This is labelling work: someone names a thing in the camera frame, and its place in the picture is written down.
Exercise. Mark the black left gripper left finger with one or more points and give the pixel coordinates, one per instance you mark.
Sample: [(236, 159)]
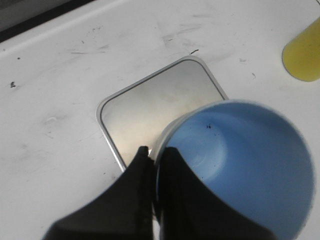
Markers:
[(122, 212)]

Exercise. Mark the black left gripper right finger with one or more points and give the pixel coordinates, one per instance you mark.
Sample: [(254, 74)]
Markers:
[(188, 210)]

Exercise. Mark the light blue plastic cup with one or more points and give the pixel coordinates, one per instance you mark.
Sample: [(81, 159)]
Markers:
[(251, 157)]

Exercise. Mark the yellow squeeze bottle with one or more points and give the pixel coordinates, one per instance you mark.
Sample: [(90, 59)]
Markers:
[(301, 56)]

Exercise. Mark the silver digital kitchen scale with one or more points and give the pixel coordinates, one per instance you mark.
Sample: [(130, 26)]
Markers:
[(137, 115)]

